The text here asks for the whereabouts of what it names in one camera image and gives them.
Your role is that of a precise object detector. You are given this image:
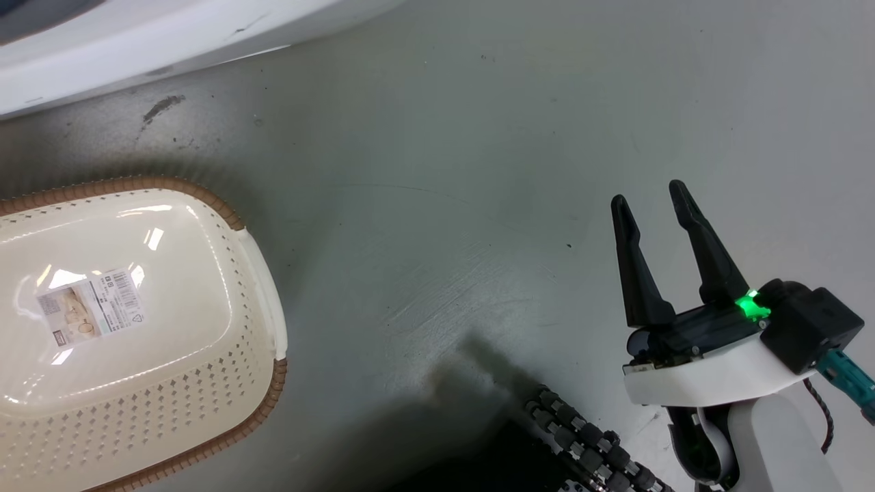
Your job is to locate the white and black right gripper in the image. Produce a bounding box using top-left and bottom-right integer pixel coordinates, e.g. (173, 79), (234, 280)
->
(610, 180), (818, 408)

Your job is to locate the cream plastic laundry basket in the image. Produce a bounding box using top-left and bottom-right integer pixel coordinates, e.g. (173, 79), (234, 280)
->
(0, 176), (288, 492)

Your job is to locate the white washing machine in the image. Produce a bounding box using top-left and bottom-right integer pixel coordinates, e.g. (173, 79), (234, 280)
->
(0, 0), (404, 118)

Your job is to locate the paper product label sticker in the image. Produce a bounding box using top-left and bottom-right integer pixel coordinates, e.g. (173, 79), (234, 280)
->
(36, 268), (146, 348)

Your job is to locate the teal cable connector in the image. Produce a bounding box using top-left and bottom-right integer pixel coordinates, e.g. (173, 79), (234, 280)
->
(816, 349), (875, 426)

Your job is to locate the black braided cable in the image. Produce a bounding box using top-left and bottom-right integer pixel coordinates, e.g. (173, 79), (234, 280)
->
(803, 378), (835, 455)

